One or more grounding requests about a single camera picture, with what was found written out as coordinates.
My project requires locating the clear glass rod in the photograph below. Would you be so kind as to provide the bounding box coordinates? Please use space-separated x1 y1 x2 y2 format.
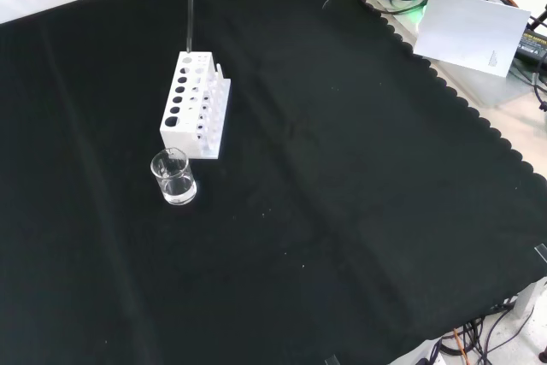
185 0 199 54

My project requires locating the white test tube rack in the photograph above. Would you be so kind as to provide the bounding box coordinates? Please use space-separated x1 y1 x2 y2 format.
159 50 232 161

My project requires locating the small clear glass beaker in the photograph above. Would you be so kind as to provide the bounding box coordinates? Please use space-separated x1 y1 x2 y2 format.
150 147 198 206

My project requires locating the black bench cloth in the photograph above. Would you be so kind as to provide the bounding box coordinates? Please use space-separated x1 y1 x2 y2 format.
0 0 547 365

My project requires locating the black tripod leg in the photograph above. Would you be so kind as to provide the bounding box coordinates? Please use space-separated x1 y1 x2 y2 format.
528 4 547 29

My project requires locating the black power adapter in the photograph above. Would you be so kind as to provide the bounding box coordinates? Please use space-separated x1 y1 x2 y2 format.
512 25 547 63

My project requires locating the white table leg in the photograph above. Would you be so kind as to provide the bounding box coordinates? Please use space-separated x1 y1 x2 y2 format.
514 280 547 320

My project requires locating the black adapter cable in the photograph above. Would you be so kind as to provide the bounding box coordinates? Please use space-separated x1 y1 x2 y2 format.
528 68 547 114

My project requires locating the black floor cable bundle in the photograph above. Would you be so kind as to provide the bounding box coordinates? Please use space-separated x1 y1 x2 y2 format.
426 303 547 365

